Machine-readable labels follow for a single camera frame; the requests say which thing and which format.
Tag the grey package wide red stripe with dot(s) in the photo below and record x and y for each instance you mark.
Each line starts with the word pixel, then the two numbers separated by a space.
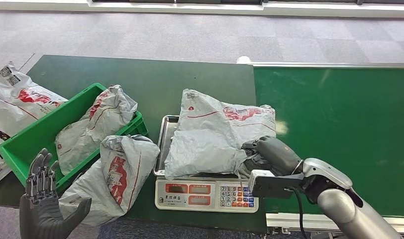
pixel 205 138

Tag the white electronic scale body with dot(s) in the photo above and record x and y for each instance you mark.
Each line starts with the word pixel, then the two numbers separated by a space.
pixel 188 198

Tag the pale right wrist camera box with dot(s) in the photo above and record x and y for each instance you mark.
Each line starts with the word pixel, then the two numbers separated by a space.
pixel 271 186

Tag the white package with black print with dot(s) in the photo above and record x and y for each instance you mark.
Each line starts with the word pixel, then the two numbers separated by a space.
pixel 4 118

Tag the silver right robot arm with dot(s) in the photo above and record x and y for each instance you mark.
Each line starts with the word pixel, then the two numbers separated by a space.
pixel 340 204

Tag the grey package thin red lines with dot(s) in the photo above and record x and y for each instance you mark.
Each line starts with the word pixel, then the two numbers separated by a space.
pixel 90 132

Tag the black window frame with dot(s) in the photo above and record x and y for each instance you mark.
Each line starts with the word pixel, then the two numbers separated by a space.
pixel 188 1

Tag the steel scale tray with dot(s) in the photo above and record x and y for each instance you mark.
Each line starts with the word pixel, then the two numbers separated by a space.
pixel 165 138

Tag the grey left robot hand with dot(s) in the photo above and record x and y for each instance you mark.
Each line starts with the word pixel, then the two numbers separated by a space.
pixel 40 211

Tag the white window sill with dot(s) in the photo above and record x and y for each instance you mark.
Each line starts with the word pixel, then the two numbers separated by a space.
pixel 40 5

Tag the white package with QR code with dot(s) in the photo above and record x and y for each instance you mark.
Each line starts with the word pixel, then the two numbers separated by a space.
pixel 20 92

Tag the green conveyor belt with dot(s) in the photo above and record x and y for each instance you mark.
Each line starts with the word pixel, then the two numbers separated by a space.
pixel 337 115

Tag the green plastic crate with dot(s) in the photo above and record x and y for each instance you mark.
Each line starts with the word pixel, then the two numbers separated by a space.
pixel 30 138

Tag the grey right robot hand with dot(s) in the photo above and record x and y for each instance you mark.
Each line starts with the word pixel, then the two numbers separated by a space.
pixel 277 155

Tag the grey package large red print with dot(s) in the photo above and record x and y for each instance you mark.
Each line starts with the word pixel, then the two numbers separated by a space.
pixel 123 165

